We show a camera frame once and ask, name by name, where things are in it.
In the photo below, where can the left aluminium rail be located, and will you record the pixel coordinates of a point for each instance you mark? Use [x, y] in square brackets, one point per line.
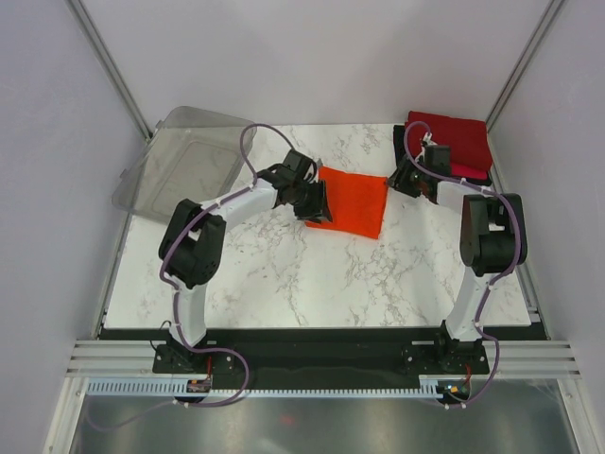
[111, 358]

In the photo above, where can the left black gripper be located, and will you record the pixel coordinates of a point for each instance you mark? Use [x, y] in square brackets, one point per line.
[319, 211]

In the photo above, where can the orange t shirt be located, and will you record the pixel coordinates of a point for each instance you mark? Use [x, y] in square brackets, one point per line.
[356, 202]

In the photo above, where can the left aluminium frame post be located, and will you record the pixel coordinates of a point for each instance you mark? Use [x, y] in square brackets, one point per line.
[102, 53]

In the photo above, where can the clear plastic bin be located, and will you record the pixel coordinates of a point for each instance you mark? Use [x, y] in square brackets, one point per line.
[194, 154]

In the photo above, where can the white slotted cable duct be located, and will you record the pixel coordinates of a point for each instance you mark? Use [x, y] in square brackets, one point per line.
[183, 387]

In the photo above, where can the black folded shirt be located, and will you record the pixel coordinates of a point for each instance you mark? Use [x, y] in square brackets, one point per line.
[415, 146]

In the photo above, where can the aluminium frame post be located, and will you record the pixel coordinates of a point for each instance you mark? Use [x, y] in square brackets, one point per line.
[102, 53]
[537, 37]

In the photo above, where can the pink folded shirt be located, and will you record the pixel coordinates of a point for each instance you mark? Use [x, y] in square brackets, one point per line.
[470, 173]

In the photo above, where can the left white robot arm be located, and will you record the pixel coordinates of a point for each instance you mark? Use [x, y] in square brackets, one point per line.
[193, 242]

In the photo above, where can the right aluminium frame post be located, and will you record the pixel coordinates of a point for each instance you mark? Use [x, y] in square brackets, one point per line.
[537, 37]

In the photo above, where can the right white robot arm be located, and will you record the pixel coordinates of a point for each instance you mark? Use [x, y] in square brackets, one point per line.
[492, 238]

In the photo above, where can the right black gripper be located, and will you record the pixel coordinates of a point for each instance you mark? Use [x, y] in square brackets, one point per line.
[399, 179]

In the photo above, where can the dark red folded shirt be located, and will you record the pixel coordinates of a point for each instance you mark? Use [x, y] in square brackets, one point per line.
[466, 138]

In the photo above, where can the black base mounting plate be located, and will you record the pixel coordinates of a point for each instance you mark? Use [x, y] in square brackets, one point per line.
[337, 357]

